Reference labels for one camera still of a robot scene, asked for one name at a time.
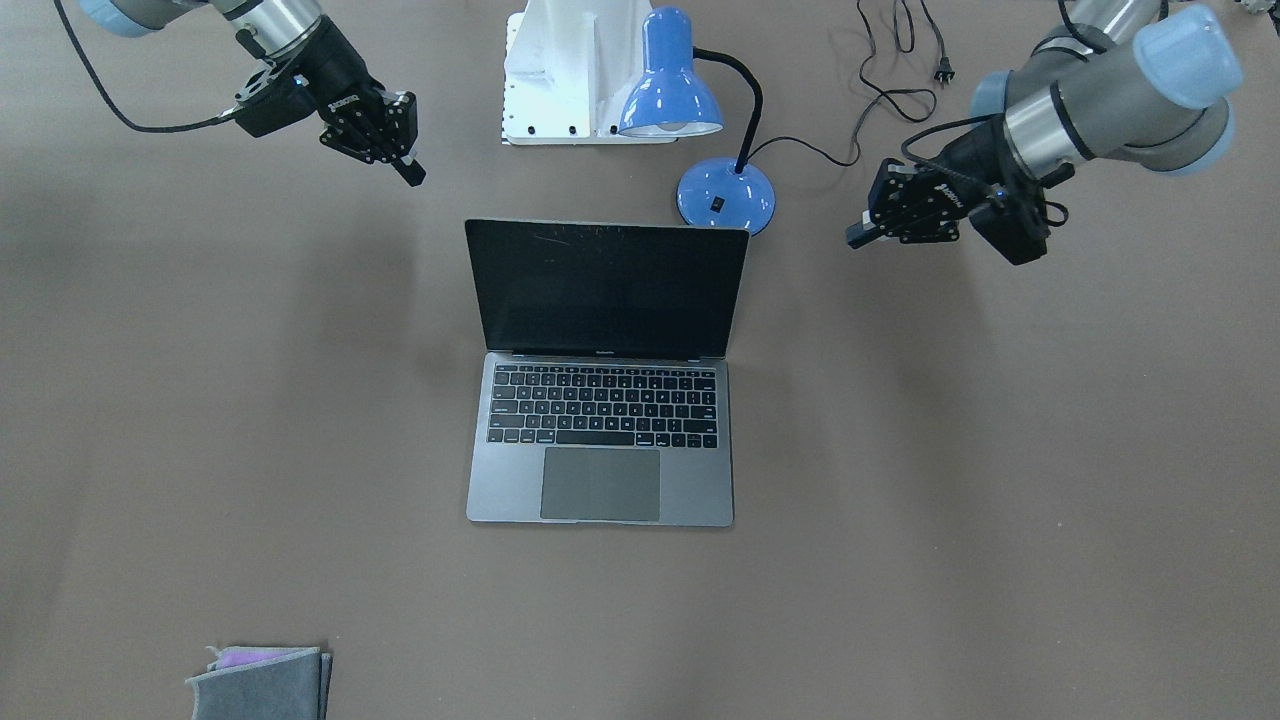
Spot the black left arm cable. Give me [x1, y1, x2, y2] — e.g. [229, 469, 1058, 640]
[900, 114, 1001, 191]

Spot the purple cloth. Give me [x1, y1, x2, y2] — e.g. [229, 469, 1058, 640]
[206, 646, 300, 673]

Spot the blue desk lamp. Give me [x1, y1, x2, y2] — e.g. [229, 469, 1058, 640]
[618, 6, 776, 234]

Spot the grey laptop computer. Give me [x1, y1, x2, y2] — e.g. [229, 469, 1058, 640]
[465, 218, 750, 527]

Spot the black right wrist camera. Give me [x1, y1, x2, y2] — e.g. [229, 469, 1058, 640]
[233, 63, 316, 138]

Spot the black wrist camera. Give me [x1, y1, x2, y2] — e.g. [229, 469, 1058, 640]
[968, 167, 1070, 266]
[233, 63, 316, 138]

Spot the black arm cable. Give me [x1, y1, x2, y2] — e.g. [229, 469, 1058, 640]
[900, 114, 1001, 191]
[52, 0, 241, 135]

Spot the grey folded cloth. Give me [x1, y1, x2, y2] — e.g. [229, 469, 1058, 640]
[186, 647, 332, 719]

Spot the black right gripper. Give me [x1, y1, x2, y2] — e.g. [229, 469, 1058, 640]
[294, 18, 428, 187]

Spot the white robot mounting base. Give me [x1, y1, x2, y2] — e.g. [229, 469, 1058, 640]
[502, 1, 668, 146]

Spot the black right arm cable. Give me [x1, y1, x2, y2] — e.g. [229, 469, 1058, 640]
[52, 0, 241, 135]

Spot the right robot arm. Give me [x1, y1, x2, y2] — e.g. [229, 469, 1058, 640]
[54, 1, 428, 187]

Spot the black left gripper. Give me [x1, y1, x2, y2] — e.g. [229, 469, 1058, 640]
[845, 122, 1011, 250]

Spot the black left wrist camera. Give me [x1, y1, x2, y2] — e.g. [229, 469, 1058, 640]
[968, 167, 1070, 266]

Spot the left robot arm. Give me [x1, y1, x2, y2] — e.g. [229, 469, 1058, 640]
[846, 1, 1244, 265]

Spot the white object at corner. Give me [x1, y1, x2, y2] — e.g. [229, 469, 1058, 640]
[1234, 0, 1279, 15]

